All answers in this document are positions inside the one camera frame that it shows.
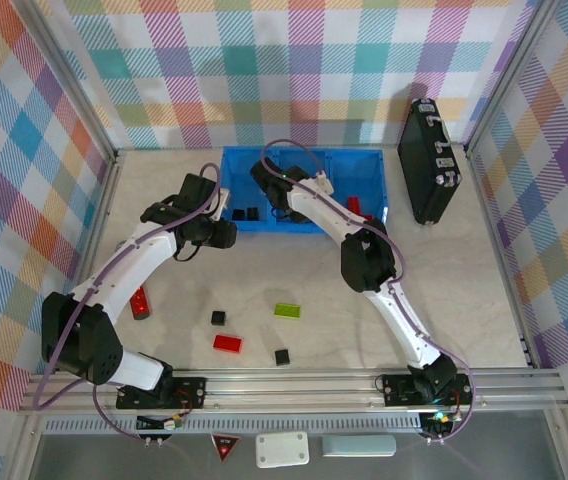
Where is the blue three-compartment plastic bin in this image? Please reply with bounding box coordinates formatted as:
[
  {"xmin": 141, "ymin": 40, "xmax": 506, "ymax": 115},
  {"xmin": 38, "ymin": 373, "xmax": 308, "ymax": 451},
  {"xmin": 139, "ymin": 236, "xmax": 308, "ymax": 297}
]
[{"xmin": 221, "ymin": 146, "xmax": 390, "ymax": 235}]

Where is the red oblong block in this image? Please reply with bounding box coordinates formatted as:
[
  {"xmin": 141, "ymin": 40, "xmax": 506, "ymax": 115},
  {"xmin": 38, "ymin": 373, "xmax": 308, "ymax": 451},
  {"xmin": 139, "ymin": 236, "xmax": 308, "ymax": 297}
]
[{"xmin": 130, "ymin": 286, "xmax": 152, "ymax": 322}]

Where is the black briefcase with metal latches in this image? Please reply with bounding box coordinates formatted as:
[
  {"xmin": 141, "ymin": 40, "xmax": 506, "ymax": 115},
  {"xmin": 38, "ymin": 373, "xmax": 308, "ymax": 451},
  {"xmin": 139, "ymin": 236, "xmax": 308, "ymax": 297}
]
[{"xmin": 396, "ymin": 97, "xmax": 464, "ymax": 226}]

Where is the red triangle sign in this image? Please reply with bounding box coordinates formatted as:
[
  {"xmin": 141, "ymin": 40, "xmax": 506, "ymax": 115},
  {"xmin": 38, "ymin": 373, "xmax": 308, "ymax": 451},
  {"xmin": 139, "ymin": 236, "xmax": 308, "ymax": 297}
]
[{"xmin": 210, "ymin": 433, "xmax": 241, "ymax": 462}]

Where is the white rectangular plate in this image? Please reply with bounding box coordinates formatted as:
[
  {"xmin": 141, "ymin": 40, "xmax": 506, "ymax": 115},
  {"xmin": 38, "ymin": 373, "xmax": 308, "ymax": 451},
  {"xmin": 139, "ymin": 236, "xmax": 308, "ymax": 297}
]
[{"xmin": 254, "ymin": 431, "xmax": 310, "ymax": 469}]

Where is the pale blue-grey oblong block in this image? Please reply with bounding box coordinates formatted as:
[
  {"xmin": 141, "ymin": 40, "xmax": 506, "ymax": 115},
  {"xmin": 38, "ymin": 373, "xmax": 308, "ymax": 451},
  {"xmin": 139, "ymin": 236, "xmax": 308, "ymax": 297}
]
[{"xmin": 321, "ymin": 434, "xmax": 397, "ymax": 458}]

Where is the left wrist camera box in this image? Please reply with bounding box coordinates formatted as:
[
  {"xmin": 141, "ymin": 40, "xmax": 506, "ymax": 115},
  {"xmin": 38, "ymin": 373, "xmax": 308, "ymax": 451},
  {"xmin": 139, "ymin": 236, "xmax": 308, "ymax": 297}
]
[{"xmin": 139, "ymin": 199, "xmax": 181, "ymax": 222}]

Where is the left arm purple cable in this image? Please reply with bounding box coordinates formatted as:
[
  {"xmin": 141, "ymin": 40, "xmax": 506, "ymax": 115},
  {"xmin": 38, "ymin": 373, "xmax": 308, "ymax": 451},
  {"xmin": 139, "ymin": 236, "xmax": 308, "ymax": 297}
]
[{"xmin": 28, "ymin": 162, "xmax": 225, "ymax": 444}]

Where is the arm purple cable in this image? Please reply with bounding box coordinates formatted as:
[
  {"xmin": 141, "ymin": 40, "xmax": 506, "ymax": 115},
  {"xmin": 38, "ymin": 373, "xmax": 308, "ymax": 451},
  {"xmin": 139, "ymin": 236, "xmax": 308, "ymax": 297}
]
[
  {"xmin": 261, "ymin": 139, "xmax": 478, "ymax": 446},
  {"xmin": 28, "ymin": 162, "xmax": 225, "ymax": 444}
]

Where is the aluminium side rail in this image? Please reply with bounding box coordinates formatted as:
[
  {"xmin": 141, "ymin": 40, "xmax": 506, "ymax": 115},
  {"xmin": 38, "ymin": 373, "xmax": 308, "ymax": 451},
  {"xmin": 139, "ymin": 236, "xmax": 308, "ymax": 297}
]
[
  {"xmin": 51, "ymin": 152, "xmax": 125, "ymax": 374},
  {"xmin": 463, "ymin": 147, "xmax": 539, "ymax": 371}
]

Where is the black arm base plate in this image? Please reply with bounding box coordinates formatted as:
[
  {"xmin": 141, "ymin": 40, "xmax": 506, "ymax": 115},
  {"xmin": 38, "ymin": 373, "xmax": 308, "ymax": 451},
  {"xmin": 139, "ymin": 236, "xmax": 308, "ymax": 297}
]
[
  {"xmin": 115, "ymin": 375, "xmax": 209, "ymax": 411},
  {"xmin": 381, "ymin": 373, "xmax": 475, "ymax": 407}
]

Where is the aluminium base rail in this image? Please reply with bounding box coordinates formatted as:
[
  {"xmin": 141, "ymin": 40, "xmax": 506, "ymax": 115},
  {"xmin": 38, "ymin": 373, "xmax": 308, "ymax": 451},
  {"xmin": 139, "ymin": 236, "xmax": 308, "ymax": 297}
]
[{"xmin": 17, "ymin": 368, "xmax": 568, "ymax": 417}]

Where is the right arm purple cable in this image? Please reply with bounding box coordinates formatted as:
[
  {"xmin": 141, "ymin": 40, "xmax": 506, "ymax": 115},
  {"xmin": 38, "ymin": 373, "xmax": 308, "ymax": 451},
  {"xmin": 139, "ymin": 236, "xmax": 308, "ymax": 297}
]
[{"xmin": 261, "ymin": 139, "xmax": 478, "ymax": 446}]

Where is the small wired connector board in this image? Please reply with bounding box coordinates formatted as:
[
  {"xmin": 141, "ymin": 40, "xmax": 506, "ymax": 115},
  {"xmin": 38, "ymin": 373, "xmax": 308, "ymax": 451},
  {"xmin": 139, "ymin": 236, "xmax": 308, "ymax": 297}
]
[
  {"xmin": 136, "ymin": 413, "xmax": 185, "ymax": 432},
  {"xmin": 421, "ymin": 410, "xmax": 458, "ymax": 432}
]

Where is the perforated metal cable duct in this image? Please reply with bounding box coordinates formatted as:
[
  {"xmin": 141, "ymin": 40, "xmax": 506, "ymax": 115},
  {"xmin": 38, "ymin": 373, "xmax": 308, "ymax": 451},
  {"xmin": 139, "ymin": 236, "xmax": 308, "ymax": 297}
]
[{"xmin": 43, "ymin": 417, "xmax": 425, "ymax": 435}]

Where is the aluminium frame post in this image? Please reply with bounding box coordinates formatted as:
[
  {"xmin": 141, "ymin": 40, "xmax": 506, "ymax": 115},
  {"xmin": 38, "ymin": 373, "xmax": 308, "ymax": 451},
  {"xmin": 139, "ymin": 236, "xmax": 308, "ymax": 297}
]
[
  {"xmin": 463, "ymin": 0, "xmax": 558, "ymax": 151},
  {"xmin": 21, "ymin": 0, "xmax": 120, "ymax": 161}
]

